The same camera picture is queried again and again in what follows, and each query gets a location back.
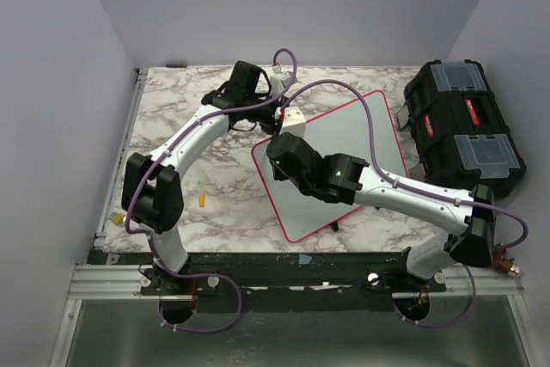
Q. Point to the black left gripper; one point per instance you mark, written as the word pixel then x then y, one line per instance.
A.
pixel 271 126

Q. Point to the pink framed whiteboard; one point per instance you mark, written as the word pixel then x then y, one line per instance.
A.
pixel 343 130

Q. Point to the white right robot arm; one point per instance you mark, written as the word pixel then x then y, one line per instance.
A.
pixel 465 217

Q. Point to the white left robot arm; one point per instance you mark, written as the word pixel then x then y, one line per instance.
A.
pixel 152 196

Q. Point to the black whiteboard stand clip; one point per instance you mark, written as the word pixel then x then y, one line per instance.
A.
pixel 335 226

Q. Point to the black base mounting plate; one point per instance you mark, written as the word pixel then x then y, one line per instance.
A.
pixel 225 283

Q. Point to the small yellow connector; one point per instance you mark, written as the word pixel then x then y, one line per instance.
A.
pixel 117 218

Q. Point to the black toolbox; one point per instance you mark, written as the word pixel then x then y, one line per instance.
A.
pixel 460 134

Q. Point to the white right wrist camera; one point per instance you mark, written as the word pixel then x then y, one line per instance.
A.
pixel 291 120

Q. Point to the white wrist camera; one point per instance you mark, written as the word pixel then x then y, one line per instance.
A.
pixel 280 80
pixel 291 120

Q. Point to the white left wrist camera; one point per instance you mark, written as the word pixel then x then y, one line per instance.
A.
pixel 280 80

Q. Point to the aluminium frame rail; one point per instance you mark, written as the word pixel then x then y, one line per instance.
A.
pixel 104 277

